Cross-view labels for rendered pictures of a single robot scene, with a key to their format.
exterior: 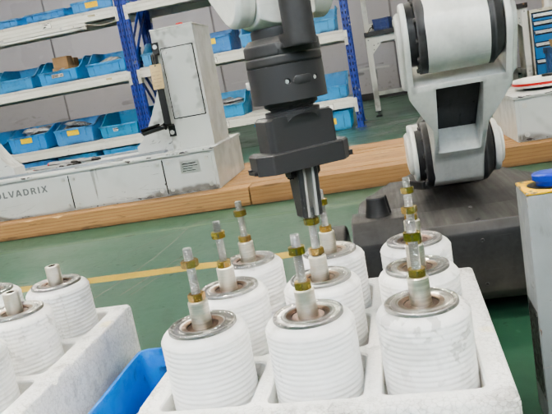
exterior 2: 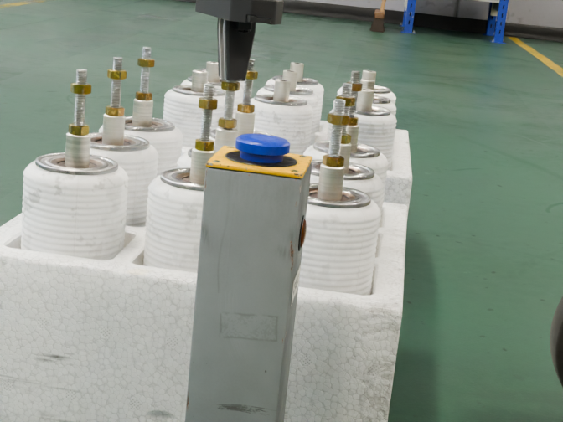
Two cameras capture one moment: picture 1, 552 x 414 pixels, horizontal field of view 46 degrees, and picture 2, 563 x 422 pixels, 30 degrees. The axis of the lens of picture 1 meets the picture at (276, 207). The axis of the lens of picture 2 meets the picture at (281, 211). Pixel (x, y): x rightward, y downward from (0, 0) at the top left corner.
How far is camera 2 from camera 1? 131 cm
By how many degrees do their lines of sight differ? 81
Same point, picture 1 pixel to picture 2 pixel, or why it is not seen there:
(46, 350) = not seen: hidden behind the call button
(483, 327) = (147, 270)
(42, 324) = (265, 116)
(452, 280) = (158, 197)
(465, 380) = (25, 242)
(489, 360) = (56, 257)
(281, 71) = not seen: outside the picture
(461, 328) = (29, 186)
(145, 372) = not seen: hidden behind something
